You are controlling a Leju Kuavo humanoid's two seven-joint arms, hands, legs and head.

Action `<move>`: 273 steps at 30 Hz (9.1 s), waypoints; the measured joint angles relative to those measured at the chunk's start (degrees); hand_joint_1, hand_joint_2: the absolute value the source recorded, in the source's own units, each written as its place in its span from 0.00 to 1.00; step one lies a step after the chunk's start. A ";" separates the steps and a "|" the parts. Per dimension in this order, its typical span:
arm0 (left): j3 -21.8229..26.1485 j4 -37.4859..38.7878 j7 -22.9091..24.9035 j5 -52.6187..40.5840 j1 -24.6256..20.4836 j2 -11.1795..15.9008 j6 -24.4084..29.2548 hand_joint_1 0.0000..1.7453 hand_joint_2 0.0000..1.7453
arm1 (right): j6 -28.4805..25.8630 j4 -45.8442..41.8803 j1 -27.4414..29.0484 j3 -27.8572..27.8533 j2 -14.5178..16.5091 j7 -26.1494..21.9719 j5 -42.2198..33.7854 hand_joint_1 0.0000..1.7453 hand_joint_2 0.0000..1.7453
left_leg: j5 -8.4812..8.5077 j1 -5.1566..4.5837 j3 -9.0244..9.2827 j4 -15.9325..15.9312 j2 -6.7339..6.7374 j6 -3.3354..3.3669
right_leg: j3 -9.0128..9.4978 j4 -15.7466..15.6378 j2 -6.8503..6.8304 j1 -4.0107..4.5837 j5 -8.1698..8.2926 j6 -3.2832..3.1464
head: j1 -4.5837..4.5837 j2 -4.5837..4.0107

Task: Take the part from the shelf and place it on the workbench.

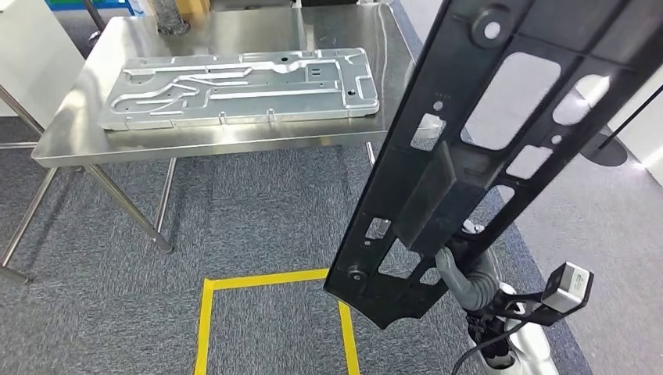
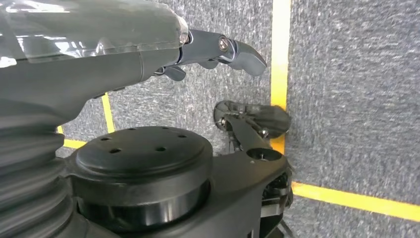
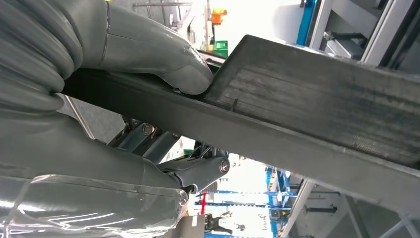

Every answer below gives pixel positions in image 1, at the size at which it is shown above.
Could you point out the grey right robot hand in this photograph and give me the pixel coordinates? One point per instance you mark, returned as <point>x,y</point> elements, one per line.
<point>479,290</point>

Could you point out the black plastic frame part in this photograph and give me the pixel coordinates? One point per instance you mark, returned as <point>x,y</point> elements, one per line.
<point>414,207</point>

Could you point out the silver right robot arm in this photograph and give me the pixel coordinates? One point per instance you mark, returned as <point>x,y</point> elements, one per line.
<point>533,347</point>

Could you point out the stainless steel workbench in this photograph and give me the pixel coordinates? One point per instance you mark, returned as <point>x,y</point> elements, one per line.
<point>233,140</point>

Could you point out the black stanchion with round base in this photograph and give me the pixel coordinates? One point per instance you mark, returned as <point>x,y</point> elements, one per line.
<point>603,152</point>

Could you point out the white display counter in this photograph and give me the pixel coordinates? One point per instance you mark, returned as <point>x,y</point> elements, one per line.
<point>647,140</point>

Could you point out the machined aluminium plate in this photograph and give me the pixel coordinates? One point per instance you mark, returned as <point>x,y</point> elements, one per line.
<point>259,106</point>

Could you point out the cardboard box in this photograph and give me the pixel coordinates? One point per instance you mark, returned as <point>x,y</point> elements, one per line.
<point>197,5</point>

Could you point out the steel side table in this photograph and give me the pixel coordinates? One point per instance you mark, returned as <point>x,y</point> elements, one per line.
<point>13,275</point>

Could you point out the white cabinet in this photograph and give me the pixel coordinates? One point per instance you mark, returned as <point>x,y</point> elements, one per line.
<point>31,52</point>

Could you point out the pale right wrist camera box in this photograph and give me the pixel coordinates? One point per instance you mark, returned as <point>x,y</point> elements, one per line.
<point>567,287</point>

